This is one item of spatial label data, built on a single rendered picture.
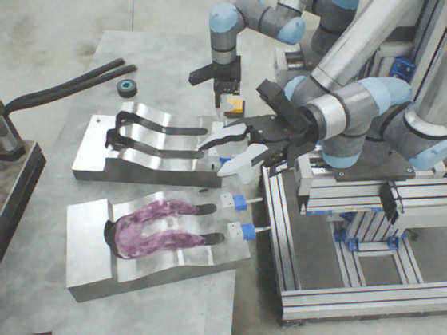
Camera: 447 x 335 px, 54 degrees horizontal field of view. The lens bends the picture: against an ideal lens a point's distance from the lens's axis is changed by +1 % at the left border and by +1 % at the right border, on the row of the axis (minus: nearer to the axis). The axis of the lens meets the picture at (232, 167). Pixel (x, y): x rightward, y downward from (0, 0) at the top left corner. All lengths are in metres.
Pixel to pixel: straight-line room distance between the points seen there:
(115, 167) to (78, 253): 0.33
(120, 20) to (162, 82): 2.00
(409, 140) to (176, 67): 1.15
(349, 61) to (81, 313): 0.96
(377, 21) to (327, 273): 1.31
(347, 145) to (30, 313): 0.97
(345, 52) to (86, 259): 0.85
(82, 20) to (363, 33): 3.19
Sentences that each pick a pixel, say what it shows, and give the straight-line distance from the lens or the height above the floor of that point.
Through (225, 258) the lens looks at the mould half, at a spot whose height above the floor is 0.85.
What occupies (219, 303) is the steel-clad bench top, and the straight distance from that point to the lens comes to 1.28.
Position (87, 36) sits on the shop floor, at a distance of 3.71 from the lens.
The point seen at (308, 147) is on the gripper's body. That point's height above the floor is 1.40.
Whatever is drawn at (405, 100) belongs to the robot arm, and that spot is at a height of 1.27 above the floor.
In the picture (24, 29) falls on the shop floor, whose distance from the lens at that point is 3.97.
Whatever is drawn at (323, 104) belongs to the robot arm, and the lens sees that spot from 0.77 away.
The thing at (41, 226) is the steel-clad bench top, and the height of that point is 0.80.
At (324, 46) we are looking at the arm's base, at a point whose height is 1.07.
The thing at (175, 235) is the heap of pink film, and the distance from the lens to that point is 1.24.
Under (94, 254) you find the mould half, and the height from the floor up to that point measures 0.91.
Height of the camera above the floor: 1.99
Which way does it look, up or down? 51 degrees down
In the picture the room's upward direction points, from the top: straight up
